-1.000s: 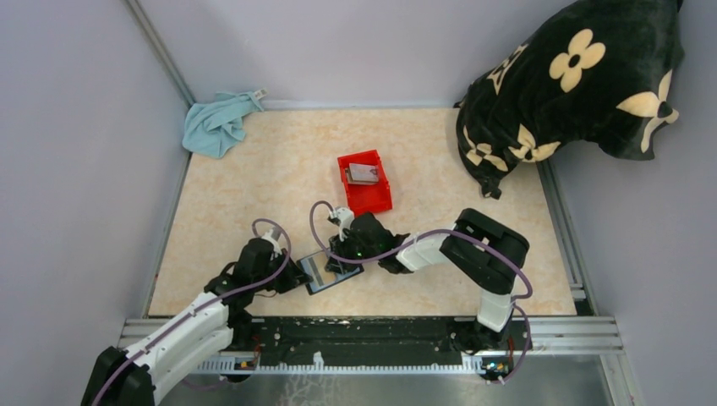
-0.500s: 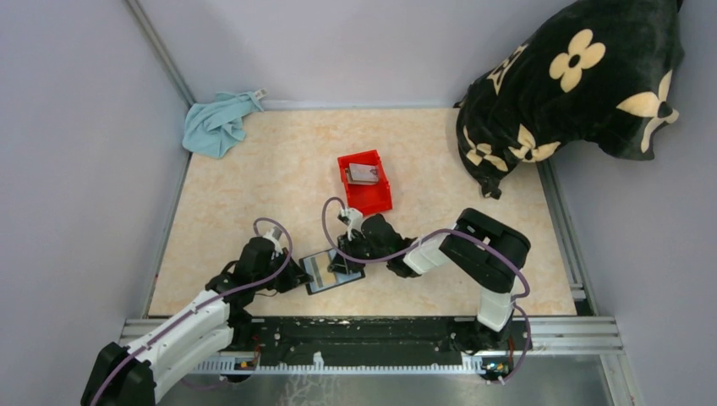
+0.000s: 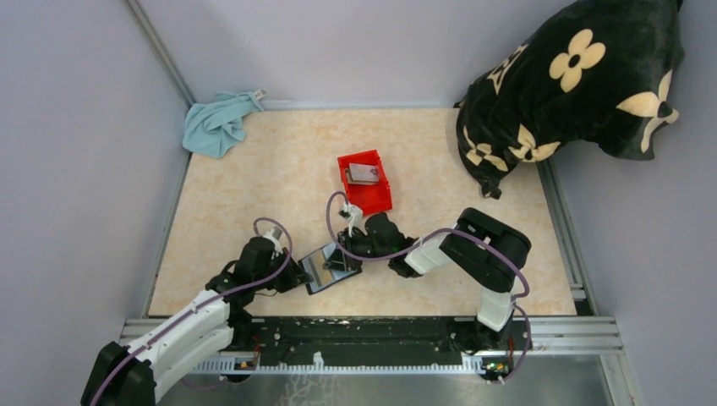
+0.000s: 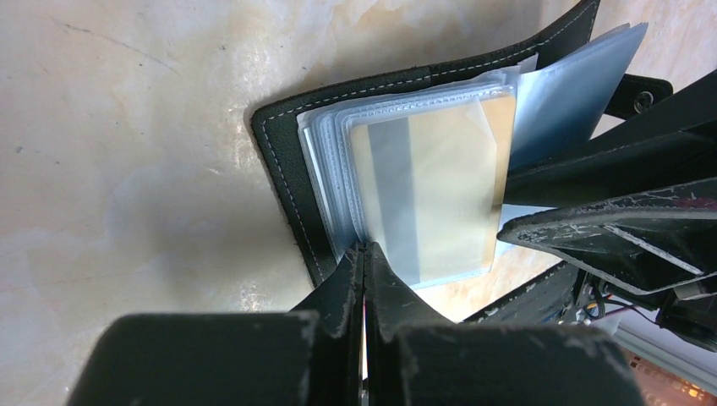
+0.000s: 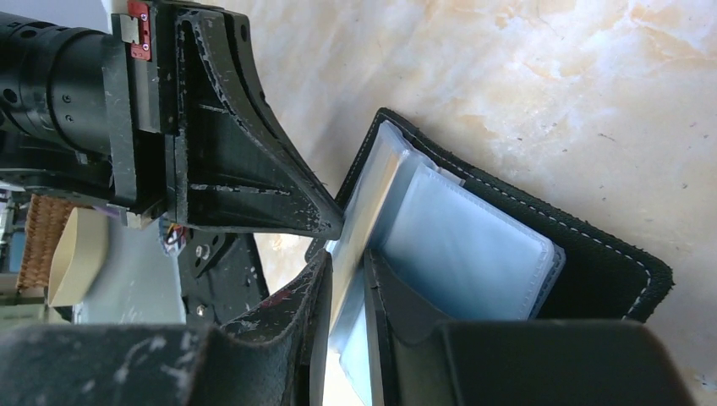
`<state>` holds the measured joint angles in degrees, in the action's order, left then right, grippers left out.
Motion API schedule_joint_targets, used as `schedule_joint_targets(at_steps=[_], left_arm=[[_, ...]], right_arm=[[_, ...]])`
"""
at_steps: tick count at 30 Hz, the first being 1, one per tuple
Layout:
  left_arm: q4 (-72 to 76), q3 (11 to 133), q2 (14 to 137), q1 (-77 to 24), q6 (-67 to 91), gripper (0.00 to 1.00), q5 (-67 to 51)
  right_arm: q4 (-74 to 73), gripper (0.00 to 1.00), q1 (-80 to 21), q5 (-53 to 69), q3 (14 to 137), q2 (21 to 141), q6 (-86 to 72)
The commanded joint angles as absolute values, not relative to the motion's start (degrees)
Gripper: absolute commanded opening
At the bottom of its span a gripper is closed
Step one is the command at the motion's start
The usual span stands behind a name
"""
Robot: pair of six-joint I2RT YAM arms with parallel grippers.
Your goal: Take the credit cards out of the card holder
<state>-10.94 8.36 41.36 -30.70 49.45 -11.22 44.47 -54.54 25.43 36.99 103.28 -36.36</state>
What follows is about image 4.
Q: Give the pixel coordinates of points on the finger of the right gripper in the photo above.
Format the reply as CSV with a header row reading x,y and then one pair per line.
x,y
643,243
665,138

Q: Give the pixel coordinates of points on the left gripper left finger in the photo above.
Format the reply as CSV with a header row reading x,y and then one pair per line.
x,y
309,355

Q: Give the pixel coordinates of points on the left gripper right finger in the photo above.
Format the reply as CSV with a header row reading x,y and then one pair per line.
x,y
416,356

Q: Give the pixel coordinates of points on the gold card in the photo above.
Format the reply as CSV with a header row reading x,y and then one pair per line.
x,y
431,186

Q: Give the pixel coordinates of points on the black leather card holder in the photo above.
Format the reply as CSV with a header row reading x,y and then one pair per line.
x,y
563,79

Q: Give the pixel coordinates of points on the aluminium front rail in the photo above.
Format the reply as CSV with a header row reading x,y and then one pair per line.
x,y
664,348

